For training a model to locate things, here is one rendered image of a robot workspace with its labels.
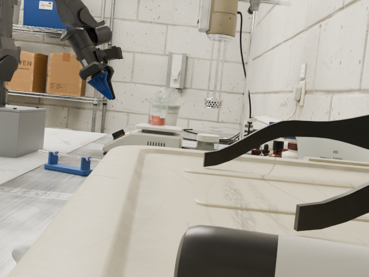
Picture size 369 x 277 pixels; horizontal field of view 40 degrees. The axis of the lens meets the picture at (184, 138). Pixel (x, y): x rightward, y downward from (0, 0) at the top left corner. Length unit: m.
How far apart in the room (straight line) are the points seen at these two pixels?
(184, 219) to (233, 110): 3.66
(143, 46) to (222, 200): 3.65
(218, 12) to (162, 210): 1.60
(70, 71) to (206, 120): 1.05
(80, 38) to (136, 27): 2.43
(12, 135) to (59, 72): 2.36
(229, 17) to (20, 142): 0.86
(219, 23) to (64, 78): 1.96
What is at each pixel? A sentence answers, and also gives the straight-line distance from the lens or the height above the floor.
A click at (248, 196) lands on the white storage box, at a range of 0.20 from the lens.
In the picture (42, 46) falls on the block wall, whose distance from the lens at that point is 3.97.
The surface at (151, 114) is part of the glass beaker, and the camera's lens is 1.34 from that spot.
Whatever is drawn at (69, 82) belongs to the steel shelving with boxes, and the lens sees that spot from 3.53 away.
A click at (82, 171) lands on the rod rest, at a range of 1.02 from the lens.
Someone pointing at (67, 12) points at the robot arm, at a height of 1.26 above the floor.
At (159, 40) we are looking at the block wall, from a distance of 3.82.
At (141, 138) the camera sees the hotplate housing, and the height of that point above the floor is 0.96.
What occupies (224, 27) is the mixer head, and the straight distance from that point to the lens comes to 1.74.
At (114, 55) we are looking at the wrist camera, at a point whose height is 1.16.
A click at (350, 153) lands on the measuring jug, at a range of 0.76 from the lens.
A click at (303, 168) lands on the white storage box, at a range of 0.31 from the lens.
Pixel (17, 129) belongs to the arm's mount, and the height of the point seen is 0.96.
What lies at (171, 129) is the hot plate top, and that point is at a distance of 1.30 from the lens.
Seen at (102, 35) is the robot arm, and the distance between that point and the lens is 1.48.
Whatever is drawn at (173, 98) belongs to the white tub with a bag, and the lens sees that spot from 2.38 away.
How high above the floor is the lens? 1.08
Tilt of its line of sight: 5 degrees down
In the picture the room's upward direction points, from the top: 6 degrees clockwise
